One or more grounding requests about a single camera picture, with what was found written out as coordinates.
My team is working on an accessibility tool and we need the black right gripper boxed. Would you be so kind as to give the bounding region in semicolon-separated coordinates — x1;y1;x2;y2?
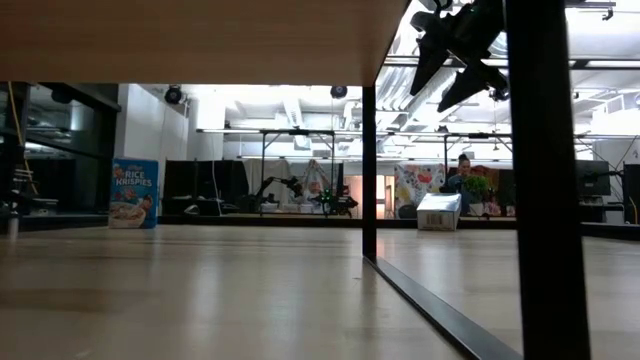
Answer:
409;0;509;113

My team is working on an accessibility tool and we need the blue Rice Krispies cereal box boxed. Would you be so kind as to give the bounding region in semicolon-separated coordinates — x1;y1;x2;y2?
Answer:
415;192;463;233
108;157;161;230

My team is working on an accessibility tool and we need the person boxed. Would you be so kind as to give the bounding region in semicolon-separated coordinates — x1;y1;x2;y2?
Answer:
445;153;474;195

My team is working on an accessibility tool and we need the colourful printed banner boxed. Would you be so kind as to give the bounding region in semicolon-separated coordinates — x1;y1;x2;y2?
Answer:
393;163;447;208

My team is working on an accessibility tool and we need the green potted plant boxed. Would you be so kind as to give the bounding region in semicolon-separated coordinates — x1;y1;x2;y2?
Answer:
460;174;493;218

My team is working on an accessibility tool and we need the background robot with green light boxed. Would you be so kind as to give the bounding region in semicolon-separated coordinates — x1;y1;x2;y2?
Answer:
309;186;360;218

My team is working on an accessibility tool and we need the black background monitor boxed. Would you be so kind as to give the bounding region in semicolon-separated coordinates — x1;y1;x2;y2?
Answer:
575;159;613;198

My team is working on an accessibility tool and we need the black curtain panel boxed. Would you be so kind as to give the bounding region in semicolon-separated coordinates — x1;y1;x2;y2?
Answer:
163;159;250;217

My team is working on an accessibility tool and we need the black metal rig frame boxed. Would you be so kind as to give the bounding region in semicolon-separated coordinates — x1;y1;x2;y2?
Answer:
258;128;337;217

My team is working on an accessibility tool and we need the wooden shelf with black frame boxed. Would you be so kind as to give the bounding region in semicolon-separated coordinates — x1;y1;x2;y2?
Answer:
0;0;592;360

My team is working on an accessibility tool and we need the yellow power cable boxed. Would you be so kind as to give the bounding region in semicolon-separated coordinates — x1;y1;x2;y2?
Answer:
6;81;40;197

